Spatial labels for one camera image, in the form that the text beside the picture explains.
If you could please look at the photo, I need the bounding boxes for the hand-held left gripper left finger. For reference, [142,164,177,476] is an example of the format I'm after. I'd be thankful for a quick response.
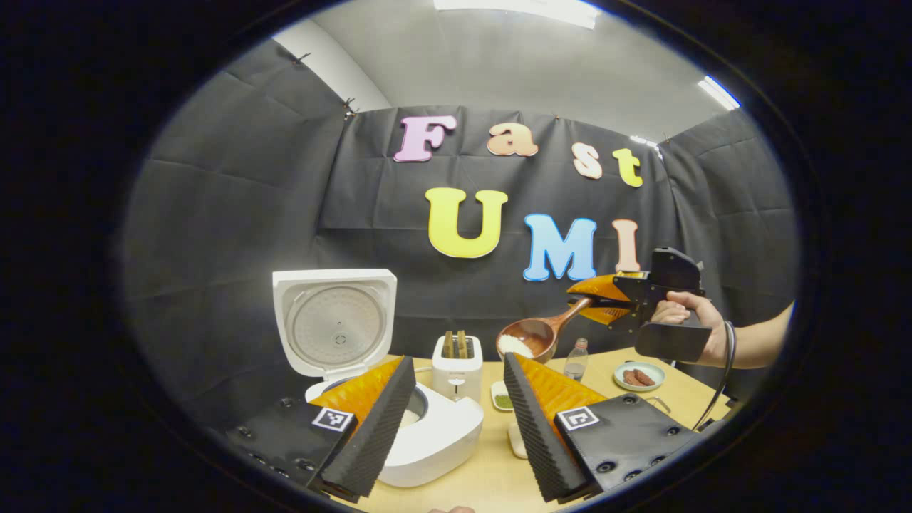
[227,355,418,503]

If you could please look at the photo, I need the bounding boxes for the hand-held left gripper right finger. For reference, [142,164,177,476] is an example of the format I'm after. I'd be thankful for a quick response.
[503,351,703,503]

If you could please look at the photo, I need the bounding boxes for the white rice cooker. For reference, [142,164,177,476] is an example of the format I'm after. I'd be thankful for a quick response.
[272,269,485,489]

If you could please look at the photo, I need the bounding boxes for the brown wooden spoon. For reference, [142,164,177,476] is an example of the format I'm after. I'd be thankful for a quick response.
[496,296,596,364]

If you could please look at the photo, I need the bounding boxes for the spoonful of white rice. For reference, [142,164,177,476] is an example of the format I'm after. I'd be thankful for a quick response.
[497,334,535,359]

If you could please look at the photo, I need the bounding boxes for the clear plastic bottle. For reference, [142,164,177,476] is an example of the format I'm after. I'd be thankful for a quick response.
[564,338,590,383]

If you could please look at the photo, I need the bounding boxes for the pale green plate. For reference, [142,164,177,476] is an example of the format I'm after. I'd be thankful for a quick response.
[613,361,666,393]

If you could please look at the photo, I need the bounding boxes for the white toaster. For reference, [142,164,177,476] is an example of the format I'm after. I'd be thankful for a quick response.
[432,333,484,403]

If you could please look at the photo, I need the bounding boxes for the small ceiling light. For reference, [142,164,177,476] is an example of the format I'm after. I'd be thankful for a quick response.
[697,75,742,111]

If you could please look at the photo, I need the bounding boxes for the black backdrop cloth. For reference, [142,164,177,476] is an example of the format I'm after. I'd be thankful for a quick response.
[121,39,799,428]

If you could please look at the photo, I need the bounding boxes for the large ceiling light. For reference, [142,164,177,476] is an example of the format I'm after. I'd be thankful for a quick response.
[435,0,599,29]

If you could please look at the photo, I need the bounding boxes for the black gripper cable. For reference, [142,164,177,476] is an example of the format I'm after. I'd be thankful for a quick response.
[695,321,737,432]

